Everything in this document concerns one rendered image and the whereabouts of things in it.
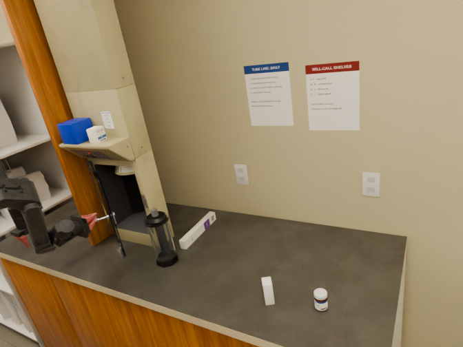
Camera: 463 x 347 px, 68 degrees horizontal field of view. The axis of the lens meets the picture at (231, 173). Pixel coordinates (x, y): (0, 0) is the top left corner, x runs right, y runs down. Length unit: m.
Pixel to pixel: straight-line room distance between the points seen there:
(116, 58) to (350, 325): 1.28
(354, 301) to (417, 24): 0.97
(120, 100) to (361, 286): 1.17
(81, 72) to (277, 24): 0.82
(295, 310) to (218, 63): 1.09
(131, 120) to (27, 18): 0.59
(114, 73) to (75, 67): 0.20
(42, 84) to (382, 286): 1.59
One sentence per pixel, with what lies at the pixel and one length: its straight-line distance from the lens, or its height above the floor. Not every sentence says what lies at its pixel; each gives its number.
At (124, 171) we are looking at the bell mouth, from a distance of 1.67.
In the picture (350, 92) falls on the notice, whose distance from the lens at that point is 1.48.
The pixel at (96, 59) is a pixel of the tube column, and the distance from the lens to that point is 1.52.
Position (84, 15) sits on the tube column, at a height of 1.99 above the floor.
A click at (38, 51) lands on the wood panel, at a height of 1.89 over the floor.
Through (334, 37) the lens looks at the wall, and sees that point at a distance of 1.46.
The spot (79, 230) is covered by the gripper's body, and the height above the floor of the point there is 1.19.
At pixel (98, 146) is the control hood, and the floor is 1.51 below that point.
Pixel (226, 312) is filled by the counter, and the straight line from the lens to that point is 1.34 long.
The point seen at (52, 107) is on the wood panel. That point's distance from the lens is 1.76.
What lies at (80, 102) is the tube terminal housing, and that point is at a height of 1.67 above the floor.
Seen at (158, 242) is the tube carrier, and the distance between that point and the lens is 1.55.
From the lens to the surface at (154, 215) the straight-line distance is 1.52.
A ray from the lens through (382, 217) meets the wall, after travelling 1.68.
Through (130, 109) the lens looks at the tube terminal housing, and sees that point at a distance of 1.53.
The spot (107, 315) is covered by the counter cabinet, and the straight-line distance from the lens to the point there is 1.88.
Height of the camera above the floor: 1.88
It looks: 23 degrees down
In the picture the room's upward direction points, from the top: 9 degrees counter-clockwise
